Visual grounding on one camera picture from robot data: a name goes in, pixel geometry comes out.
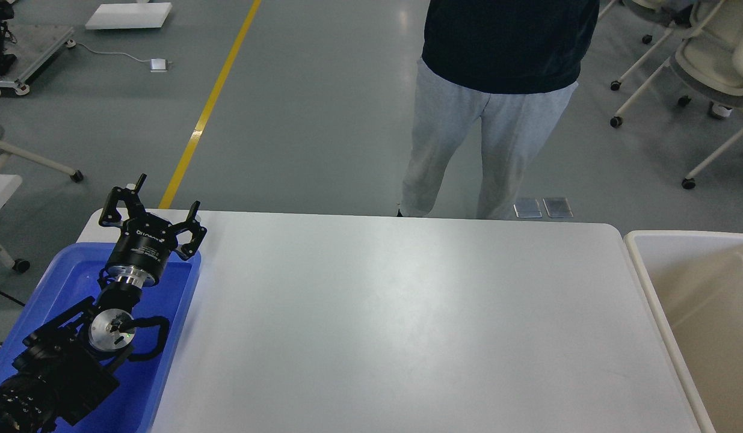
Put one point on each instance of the white office chair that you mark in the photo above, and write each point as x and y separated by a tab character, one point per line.
709	60
663	19

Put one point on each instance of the white office chair near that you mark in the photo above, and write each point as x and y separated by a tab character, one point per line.
709	60

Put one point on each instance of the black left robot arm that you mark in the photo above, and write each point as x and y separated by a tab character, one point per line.
68	365

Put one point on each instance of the white flat board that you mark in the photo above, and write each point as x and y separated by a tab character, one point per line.
129	15

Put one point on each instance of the grey wheeled cart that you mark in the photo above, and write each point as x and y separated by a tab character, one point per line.
25	48

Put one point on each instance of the white office chair far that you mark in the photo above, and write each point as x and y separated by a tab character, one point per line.
663	19

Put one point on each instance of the metal floor plate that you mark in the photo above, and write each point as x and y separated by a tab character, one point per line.
558	207
527	208

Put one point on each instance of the left metal floor plate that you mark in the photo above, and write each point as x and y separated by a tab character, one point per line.
527	208

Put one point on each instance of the person in grey trousers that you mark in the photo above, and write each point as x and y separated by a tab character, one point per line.
513	66

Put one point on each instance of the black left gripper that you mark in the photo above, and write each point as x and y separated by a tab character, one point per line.
146	242

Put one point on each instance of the white power adapter with cable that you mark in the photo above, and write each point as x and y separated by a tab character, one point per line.
154	64

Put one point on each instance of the right metal floor plate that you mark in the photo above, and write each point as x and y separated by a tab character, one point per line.
558	207

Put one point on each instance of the beige plastic bin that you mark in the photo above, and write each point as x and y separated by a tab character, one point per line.
693	281

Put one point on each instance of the white chair base left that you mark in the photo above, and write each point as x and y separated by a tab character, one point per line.
8	150

